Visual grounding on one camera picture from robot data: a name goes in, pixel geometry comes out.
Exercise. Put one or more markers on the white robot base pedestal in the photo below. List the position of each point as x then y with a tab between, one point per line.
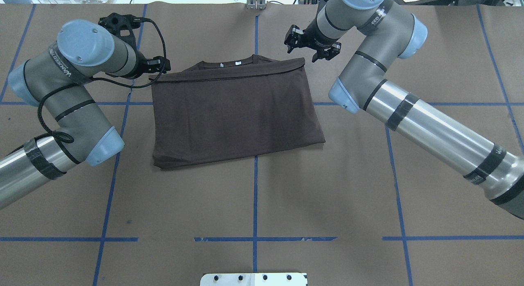
255	279

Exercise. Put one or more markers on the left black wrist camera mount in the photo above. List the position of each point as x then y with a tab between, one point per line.
122	26

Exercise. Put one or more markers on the dark brown t-shirt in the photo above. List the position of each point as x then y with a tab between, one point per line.
220	111

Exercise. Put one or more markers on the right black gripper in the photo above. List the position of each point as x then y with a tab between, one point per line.
314	37

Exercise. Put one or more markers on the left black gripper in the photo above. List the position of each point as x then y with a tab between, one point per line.
140	63

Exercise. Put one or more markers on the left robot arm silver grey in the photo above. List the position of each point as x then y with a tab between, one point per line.
76	130

